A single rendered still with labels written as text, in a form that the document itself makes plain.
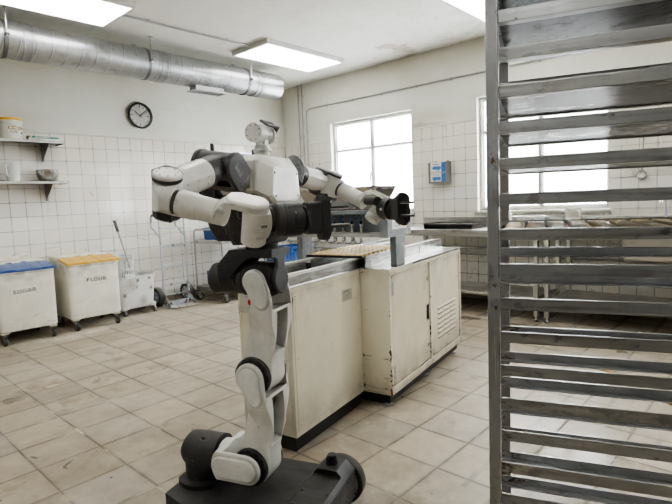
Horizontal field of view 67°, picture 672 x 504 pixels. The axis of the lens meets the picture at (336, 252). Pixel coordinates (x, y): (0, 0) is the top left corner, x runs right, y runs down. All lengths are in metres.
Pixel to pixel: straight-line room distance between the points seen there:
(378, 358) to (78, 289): 3.66
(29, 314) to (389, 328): 3.80
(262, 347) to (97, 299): 4.21
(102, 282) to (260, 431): 4.17
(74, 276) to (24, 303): 0.51
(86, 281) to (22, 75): 2.28
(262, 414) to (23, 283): 4.07
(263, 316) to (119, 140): 5.19
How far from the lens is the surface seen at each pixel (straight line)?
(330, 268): 2.73
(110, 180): 6.66
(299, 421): 2.64
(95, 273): 5.88
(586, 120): 1.38
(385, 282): 2.93
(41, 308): 5.75
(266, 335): 1.82
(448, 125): 6.41
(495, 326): 1.38
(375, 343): 3.05
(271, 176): 1.68
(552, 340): 1.41
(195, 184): 1.48
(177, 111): 7.20
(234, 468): 2.04
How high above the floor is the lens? 1.25
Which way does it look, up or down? 6 degrees down
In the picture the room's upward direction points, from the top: 2 degrees counter-clockwise
